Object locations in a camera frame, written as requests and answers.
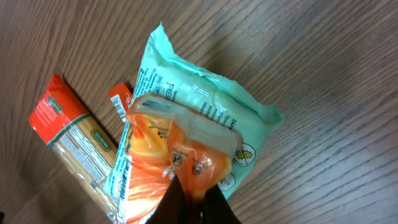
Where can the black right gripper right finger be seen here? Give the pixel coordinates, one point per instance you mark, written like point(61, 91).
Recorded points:
point(216, 209)

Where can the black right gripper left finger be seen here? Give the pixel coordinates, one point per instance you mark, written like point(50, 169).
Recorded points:
point(174, 208)

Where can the red sachet stick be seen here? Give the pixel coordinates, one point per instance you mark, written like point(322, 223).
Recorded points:
point(121, 97)

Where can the mint green wipes pack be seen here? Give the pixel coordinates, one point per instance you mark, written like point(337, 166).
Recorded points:
point(216, 97)

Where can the orange snack packet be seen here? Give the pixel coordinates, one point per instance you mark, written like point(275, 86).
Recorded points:
point(167, 140)

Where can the spaghetti pack orange ends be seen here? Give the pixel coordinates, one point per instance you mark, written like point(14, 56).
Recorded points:
point(68, 128)

